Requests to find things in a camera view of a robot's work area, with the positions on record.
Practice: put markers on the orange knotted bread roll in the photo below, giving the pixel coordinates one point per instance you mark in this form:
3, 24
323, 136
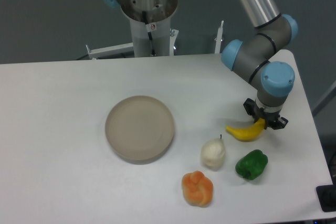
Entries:
197, 189

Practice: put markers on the black device at table edge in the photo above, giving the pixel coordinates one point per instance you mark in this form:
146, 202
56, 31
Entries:
326, 197

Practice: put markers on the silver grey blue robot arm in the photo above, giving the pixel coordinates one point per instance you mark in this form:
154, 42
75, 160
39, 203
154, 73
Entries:
251, 60

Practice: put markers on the yellow toy banana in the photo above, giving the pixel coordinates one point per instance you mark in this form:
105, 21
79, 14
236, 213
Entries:
247, 134

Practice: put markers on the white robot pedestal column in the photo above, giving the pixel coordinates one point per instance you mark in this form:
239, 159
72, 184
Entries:
150, 24

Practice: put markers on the green toy bell pepper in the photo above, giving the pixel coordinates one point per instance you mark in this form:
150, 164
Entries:
252, 165

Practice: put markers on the grey metal stand leg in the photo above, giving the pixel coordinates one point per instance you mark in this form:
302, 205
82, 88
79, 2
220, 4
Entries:
326, 97

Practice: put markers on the beige round plate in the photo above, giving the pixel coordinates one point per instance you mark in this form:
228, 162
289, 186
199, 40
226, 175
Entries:
140, 129

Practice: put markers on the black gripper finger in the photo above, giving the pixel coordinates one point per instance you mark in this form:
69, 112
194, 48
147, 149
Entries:
249, 106
277, 124

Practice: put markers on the white toy pear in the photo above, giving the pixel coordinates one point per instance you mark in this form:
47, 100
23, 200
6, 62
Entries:
213, 153

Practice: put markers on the white left frame bracket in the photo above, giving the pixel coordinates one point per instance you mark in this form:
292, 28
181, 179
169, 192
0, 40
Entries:
110, 52

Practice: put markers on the white right frame post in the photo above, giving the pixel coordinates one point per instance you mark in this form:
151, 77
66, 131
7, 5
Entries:
219, 38

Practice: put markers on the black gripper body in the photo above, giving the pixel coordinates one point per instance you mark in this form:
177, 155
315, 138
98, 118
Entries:
270, 114

